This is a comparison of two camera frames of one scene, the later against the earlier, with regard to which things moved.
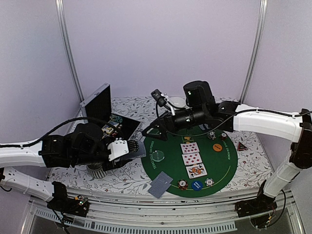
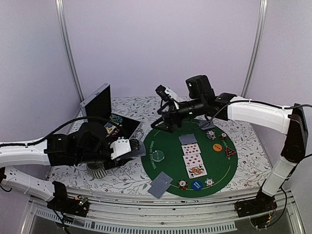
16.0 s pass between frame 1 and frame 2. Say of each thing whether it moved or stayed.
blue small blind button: stayed
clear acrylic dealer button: stayed
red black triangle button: moved
